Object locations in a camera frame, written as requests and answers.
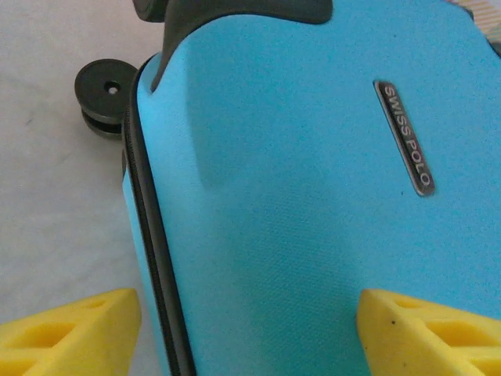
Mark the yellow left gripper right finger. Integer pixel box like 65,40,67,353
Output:
357,287,501,376

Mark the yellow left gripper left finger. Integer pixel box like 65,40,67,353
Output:
0,287,142,376

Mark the blue hard-shell suitcase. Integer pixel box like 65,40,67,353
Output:
74,0,501,376

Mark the checkered striped cloth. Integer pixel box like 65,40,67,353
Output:
456,0,501,60

